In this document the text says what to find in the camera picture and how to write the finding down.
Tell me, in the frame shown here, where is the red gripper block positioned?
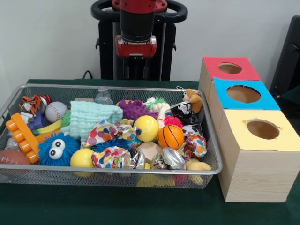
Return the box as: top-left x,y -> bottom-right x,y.
115,37 -> 158,59

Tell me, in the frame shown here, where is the mint green knitted cloth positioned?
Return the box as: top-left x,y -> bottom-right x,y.
69,100 -> 124,141

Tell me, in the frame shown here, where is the colourful polka dot cloth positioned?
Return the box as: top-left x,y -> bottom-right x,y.
81,119 -> 142,149

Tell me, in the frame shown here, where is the clear mesh bin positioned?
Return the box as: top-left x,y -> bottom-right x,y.
0,83 -> 223,189

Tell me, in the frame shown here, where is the wooden box with three holes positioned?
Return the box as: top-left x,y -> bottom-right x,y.
198,57 -> 300,203

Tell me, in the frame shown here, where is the purple spiky ball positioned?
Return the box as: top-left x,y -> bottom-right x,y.
116,99 -> 159,121

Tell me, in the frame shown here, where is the yellow tennis ball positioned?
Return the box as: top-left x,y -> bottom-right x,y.
134,115 -> 160,143

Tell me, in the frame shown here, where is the small orange basketball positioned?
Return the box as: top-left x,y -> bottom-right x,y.
157,124 -> 185,150

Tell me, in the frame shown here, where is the white baseball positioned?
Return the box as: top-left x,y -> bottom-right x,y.
45,101 -> 68,123

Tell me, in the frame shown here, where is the plain yellow ball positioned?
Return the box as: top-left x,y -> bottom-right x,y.
70,148 -> 96,169

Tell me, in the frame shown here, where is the blue fuzzy toy with eyes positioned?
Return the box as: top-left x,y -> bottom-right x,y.
37,132 -> 81,167

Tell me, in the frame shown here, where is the orange plastic building block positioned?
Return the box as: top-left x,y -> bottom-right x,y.
5,112 -> 43,165

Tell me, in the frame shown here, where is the black office chair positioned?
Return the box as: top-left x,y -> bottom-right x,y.
270,15 -> 300,106

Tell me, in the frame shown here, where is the dark green table cloth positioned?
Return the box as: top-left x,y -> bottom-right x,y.
0,79 -> 300,225

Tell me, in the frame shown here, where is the small brown football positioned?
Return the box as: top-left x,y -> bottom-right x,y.
0,150 -> 31,176

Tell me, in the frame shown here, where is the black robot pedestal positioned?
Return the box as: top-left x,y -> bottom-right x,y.
91,0 -> 188,81

